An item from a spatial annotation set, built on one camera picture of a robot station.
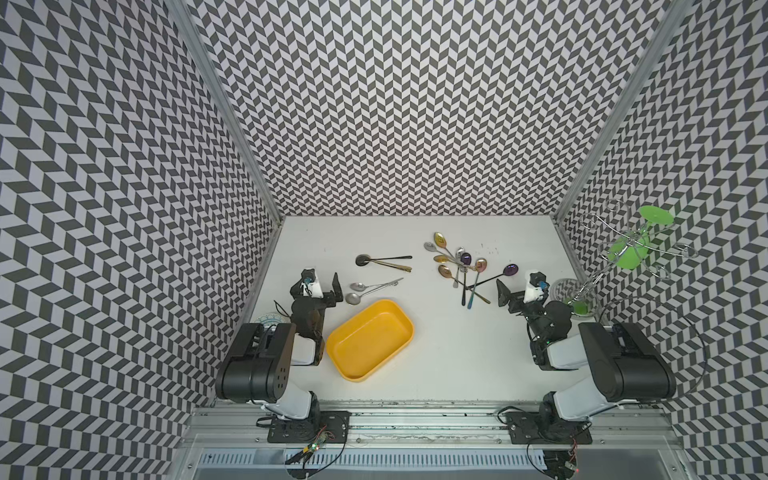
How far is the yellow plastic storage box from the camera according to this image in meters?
0.83

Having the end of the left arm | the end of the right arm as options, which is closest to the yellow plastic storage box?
the end of the left arm

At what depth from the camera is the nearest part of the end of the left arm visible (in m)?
0.72

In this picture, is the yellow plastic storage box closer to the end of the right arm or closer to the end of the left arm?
the end of the left arm

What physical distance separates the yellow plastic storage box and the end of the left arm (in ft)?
0.29
